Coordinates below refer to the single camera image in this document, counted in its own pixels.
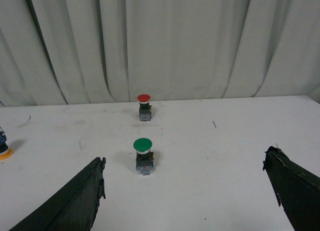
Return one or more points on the green mushroom push button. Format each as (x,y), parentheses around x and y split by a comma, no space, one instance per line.
(144,156)

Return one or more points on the yellow mushroom push button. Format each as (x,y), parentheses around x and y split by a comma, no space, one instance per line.
(5,151)

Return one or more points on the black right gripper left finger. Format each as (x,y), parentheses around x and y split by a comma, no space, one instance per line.
(72,208)

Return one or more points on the red mushroom push button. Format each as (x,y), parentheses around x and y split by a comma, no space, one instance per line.
(145,109)

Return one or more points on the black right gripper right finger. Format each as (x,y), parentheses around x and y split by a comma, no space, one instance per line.
(296,189)

